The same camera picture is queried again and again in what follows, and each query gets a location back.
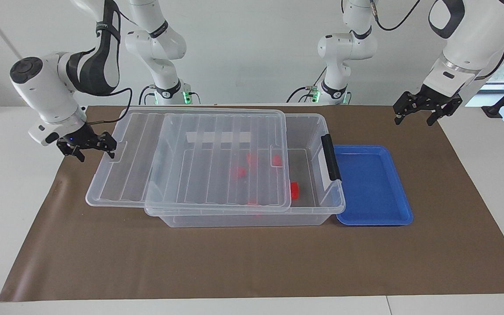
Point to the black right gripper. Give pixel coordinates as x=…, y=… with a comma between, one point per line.
x=79, y=138

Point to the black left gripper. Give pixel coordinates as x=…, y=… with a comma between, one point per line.
x=431, y=98

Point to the clear ribbed plastic lid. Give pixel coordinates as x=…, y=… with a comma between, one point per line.
x=147, y=153

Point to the red toy block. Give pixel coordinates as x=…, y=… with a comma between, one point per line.
x=239, y=173
x=295, y=190
x=252, y=159
x=276, y=161
x=252, y=202

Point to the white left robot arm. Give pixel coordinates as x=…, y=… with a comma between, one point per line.
x=466, y=43

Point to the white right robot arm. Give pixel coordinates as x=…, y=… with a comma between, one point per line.
x=42, y=96

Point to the blue plastic tray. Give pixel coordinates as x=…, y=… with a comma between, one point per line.
x=370, y=188

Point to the clear plastic storage box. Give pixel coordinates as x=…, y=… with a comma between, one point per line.
x=306, y=168

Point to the brown paper table mat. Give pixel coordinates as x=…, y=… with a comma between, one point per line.
x=234, y=262

